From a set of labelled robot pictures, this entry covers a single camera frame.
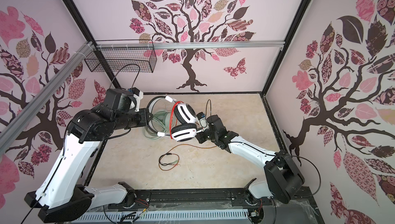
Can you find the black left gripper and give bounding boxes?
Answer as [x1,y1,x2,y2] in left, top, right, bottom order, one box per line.
[113,107,153,130]

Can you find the mint green headphones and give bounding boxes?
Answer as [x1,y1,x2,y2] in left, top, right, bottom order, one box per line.
[142,110,171,141]

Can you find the red headphone cable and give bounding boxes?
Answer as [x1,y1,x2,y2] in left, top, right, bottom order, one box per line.
[158,100,218,172]

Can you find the white black headphones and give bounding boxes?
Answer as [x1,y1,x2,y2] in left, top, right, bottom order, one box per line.
[147,96,205,142]

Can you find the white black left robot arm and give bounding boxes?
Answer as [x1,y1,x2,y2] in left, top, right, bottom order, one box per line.
[25,88,152,223]

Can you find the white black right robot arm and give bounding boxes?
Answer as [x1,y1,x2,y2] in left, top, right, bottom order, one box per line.
[196,115,305,203]

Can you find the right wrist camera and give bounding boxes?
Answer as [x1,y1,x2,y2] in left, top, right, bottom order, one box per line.
[196,112,208,129]

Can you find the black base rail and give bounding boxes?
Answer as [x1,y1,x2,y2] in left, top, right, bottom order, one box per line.
[107,187,309,211]

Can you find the black wire basket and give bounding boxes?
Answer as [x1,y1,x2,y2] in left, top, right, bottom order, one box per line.
[84,39,157,73]

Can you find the aluminium rail back wall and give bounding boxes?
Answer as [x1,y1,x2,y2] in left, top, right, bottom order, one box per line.
[96,40,285,50]

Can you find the aluminium rail wall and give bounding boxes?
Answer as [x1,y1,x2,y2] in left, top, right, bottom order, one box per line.
[1,41,94,155]
[96,40,285,50]

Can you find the white slotted cable duct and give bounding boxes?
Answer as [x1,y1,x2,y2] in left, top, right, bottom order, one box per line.
[71,209,251,224]

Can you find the aluminium rail left wall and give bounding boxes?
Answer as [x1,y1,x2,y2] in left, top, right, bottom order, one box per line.
[1,41,94,155]

